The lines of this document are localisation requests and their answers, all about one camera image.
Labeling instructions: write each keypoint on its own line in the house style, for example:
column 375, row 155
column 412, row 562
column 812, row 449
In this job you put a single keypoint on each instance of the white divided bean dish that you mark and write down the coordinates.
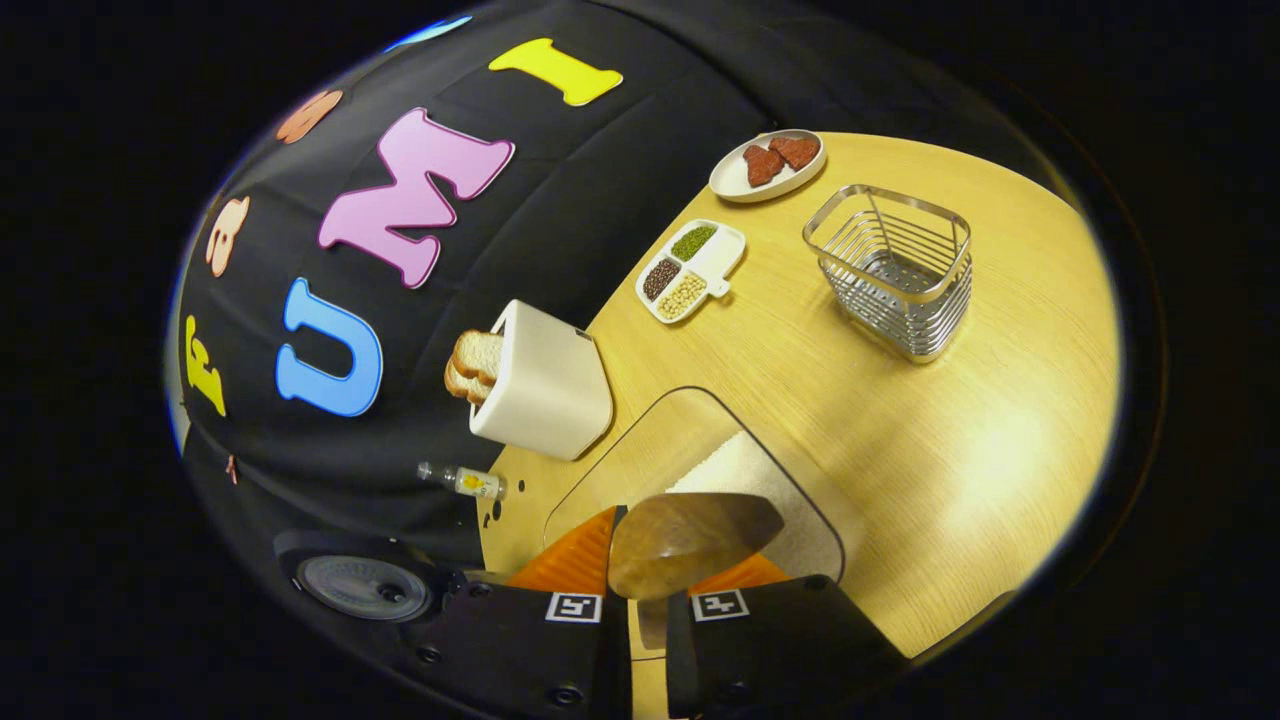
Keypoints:
column 725, row 255

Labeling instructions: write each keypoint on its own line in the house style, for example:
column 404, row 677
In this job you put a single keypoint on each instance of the small glass bottle yellow label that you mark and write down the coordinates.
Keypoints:
column 475, row 483

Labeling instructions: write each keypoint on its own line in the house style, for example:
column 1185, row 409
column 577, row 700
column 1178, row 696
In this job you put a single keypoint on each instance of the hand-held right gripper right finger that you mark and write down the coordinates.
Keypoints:
column 770, row 650

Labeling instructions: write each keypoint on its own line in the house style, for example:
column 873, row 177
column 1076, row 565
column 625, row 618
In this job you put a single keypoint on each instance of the white toaster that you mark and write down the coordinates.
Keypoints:
column 550, row 390

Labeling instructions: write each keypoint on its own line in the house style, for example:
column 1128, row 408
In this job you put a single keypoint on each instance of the white round plate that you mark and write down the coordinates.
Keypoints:
column 730, row 180

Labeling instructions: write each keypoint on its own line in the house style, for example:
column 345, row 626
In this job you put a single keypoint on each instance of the white rice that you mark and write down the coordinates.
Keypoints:
column 790, row 500

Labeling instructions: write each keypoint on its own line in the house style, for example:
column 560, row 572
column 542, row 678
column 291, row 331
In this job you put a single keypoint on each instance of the wooden spoon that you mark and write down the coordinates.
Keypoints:
column 690, row 540

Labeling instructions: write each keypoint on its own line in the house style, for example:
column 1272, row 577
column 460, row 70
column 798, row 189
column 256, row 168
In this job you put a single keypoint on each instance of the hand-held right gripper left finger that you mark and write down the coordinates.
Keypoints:
column 530, row 650

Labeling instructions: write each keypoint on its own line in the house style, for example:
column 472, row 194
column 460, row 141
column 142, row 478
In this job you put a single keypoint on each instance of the dark grey rice cooker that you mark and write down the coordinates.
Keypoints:
column 360, row 588

